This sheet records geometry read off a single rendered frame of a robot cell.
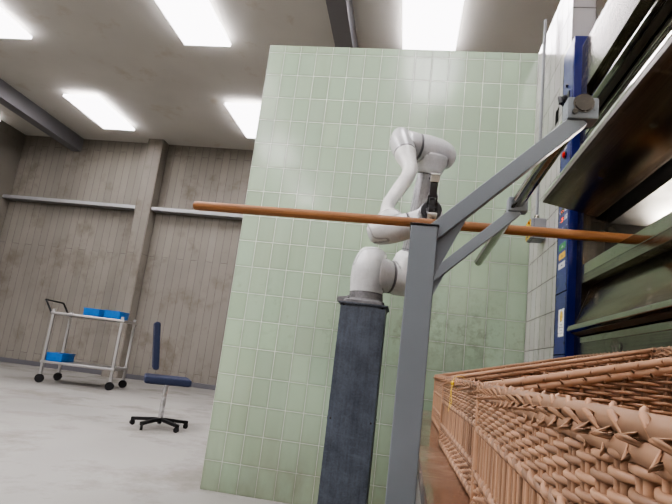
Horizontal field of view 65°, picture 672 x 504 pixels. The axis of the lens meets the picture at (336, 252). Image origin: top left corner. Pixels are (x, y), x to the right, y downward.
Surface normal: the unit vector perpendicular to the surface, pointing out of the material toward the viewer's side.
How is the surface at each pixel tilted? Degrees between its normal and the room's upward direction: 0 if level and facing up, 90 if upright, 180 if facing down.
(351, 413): 90
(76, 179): 90
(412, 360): 90
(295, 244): 90
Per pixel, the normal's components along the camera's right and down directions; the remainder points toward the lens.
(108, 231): -0.12, -0.22
